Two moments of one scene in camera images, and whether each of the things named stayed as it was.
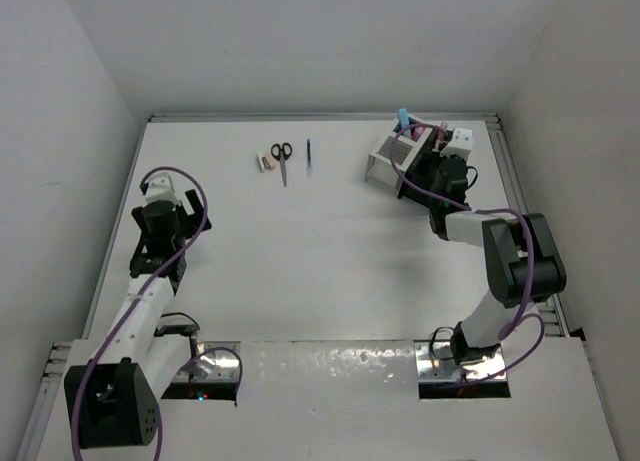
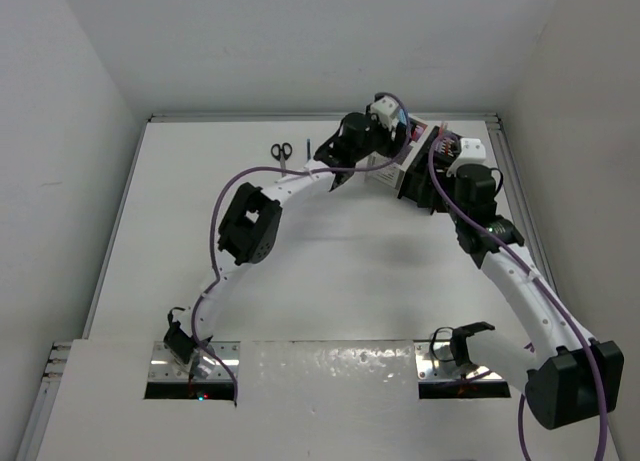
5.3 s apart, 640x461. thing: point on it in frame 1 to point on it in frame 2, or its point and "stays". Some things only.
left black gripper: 190,220 to 388,145
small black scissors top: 282,154 stays
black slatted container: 417,178 stays
